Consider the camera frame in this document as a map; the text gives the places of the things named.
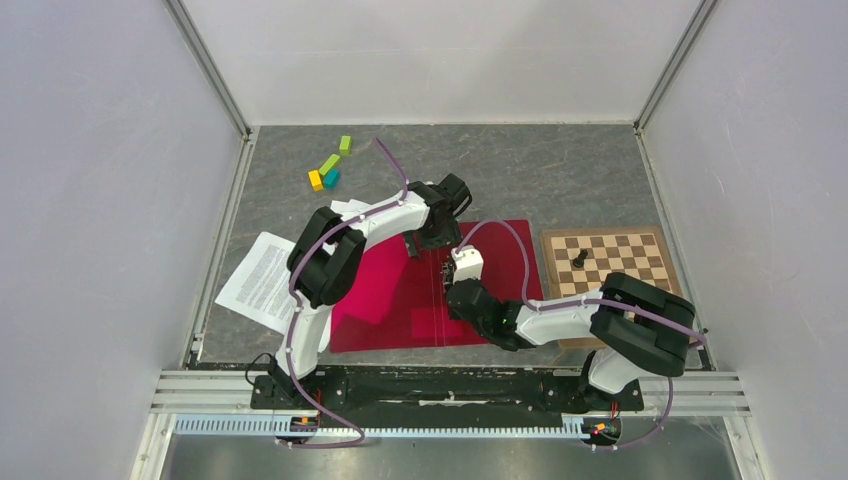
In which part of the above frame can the red clip file folder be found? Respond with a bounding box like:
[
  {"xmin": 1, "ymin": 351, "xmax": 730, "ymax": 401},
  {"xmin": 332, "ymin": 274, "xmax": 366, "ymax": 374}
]
[{"xmin": 329, "ymin": 219, "xmax": 544, "ymax": 353}]

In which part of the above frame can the printed text paper sheet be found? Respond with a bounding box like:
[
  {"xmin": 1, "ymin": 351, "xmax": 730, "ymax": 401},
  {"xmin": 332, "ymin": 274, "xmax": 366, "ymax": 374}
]
[{"xmin": 214, "ymin": 232, "xmax": 295, "ymax": 334}]

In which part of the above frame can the white paper stack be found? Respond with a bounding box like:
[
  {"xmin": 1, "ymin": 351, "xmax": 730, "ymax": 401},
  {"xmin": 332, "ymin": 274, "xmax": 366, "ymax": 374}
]
[{"xmin": 329, "ymin": 199, "xmax": 373, "ymax": 252}]

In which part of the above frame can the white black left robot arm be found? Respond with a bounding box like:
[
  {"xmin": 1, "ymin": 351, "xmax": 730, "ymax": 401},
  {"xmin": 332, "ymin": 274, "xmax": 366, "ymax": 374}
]
[{"xmin": 275, "ymin": 173, "xmax": 472, "ymax": 408}]

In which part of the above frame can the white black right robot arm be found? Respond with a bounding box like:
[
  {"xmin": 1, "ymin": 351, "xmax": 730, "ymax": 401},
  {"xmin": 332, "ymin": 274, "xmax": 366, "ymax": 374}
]
[{"xmin": 445, "ymin": 272, "xmax": 706, "ymax": 408}]

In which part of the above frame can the light green block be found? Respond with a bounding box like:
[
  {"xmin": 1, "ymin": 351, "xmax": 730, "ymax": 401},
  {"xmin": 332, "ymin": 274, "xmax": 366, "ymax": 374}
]
[{"xmin": 339, "ymin": 135, "xmax": 352, "ymax": 156}]

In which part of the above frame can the wooden chessboard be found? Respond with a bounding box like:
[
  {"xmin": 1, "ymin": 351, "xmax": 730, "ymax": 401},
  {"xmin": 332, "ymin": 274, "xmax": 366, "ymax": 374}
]
[{"xmin": 539, "ymin": 227, "xmax": 694, "ymax": 350}]

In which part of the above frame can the black chess piece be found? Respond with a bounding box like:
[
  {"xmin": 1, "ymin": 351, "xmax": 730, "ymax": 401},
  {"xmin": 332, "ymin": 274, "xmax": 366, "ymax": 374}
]
[{"xmin": 572, "ymin": 249, "xmax": 589, "ymax": 269}]

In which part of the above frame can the teal block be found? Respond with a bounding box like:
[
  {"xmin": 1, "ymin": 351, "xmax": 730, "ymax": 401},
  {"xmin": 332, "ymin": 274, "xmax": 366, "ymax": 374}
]
[{"xmin": 323, "ymin": 168, "xmax": 341, "ymax": 190}]

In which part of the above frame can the orange yellow block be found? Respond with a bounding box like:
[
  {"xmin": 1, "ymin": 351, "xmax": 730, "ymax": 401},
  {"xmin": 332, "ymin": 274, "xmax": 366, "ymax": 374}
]
[{"xmin": 308, "ymin": 170, "xmax": 324, "ymax": 192}]

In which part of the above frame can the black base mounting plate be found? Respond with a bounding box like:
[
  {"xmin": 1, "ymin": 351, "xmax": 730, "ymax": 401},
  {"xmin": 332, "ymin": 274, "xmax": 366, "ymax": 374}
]
[{"xmin": 248, "ymin": 365, "xmax": 645, "ymax": 414}]

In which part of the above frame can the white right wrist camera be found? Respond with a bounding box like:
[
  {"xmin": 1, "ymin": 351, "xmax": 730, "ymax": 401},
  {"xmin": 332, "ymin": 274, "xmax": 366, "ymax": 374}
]
[{"xmin": 451, "ymin": 245, "xmax": 484, "ymax": 283}]

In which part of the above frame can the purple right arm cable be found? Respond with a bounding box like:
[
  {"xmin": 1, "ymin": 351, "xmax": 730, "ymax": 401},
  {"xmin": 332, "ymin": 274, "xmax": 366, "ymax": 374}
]
[{"xmin": 455, "ymin": 218, "xmax": 708, "ymax": 452}]

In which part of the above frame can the aluminium frame rail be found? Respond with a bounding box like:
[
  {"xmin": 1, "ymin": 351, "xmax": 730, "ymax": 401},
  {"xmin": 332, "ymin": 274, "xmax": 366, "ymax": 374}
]
[{"xmin": 151, "ymin": 371, "xmax": 751, "ymax": 441}]

